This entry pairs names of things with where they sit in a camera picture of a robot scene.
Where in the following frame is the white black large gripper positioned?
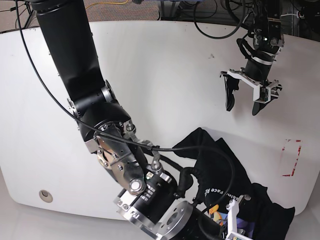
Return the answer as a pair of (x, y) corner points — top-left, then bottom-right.
(204, 194), (252, 240)

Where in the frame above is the wrist camera on large arm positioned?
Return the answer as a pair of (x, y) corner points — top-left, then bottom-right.
(226, 231), (248, 240)

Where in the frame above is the large black robot arm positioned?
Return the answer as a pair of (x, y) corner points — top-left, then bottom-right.
(30, 0), (295, 240)

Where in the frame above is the yellow cable on floor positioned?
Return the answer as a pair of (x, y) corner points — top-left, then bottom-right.
(86, 0), (130, 8)

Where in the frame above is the slim black robot arm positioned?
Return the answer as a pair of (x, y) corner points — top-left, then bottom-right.
(220, 0), (285, 116)

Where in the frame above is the black graphic t-shirt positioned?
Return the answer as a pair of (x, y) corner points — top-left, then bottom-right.
(175, 128), (295, 240)

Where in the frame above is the red tape rectangle marking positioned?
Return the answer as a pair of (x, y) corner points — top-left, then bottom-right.
(279, 139), (302, 177)

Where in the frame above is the white black slim gripper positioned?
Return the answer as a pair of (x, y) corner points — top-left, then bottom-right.
(220, 69), (283, 116)

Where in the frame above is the black cable slim arm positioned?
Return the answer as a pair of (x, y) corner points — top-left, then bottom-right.
(192, 0), (249, 40)

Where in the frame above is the left table cable grommet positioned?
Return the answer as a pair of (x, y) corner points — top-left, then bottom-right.
(39, 190), (53, 203)

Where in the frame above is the wrist camera green board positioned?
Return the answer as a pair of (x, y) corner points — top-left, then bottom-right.
(258, 87), (269, 103)

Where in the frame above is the black tripod stand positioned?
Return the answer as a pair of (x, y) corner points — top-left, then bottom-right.
(23, 1), (35, 29)

